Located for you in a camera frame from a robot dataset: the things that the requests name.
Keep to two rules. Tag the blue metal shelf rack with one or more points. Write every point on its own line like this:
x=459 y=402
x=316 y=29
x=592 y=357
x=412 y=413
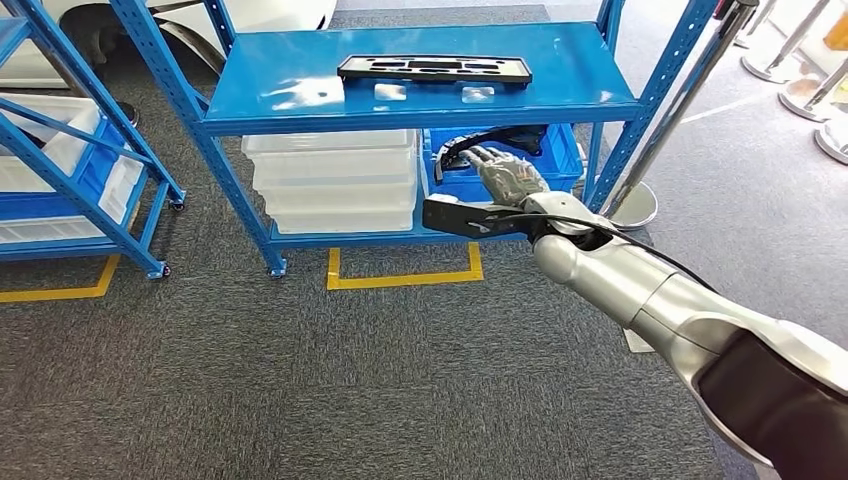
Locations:
x=298 y=99
x=53 y=250

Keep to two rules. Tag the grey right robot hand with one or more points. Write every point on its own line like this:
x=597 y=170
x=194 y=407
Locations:
x=510 y=179

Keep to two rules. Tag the white car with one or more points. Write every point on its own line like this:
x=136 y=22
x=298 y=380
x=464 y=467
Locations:
x=265 y=16

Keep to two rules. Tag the blue plastic bin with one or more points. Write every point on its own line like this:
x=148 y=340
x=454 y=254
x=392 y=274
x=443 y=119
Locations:
x=93 y=172
x=563 y=159

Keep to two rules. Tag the cardboard box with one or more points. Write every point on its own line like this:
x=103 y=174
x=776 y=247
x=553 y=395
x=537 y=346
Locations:
x=838 y=32

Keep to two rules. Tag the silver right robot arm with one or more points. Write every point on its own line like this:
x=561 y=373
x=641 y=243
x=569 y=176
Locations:
x=629 y=285

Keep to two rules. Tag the black plastic frame panel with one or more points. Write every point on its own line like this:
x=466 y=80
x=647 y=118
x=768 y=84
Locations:
x=434 y=78

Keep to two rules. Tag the black curved plastic part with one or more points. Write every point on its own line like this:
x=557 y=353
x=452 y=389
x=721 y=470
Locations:
x=510 y=136

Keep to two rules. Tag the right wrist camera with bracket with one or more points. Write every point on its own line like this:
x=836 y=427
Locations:
x=470 y=218

